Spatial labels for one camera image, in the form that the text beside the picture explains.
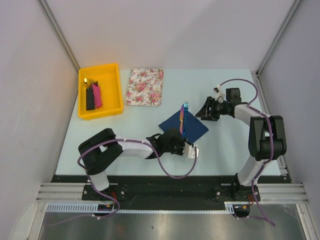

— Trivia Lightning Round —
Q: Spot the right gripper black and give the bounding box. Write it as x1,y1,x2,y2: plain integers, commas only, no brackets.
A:
195,96,229,122

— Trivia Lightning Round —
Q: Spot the dark blue paper napkin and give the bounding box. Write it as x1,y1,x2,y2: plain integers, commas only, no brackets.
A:
158,110,209,143

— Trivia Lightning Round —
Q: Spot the blue metal fork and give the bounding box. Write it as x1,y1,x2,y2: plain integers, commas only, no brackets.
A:
182,102,189,136

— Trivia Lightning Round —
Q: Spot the iridescent metal knife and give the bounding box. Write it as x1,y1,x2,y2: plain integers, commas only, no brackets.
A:
179,104,185,135

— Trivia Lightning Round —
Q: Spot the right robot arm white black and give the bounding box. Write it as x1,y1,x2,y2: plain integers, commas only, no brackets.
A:
195,85,287,202

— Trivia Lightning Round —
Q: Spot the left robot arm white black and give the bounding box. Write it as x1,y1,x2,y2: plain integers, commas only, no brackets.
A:
78,128,197,200

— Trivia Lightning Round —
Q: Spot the floral pattern tray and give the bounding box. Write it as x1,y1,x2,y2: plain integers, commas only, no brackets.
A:
125,68,164,107

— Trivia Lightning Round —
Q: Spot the yellow plastic bin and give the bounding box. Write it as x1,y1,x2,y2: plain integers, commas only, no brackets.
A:
77,63,124,120

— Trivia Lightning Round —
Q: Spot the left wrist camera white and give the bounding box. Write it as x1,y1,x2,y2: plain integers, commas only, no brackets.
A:
182,142,199,159

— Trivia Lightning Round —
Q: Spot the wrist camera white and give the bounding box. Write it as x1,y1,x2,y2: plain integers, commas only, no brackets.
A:
182,142,199,159
213,84,225,100

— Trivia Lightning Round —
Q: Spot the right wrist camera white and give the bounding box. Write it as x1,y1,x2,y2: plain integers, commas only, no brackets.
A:
213,84,225,100

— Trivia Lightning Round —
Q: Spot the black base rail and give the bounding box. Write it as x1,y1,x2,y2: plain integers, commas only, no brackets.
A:
50,174,292,211

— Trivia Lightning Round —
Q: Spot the aluminium frame rail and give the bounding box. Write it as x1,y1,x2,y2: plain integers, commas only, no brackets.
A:
36,182,309,204

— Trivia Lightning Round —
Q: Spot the white slotted cable duct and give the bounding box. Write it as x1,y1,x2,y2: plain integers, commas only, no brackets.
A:
46,203,235,214

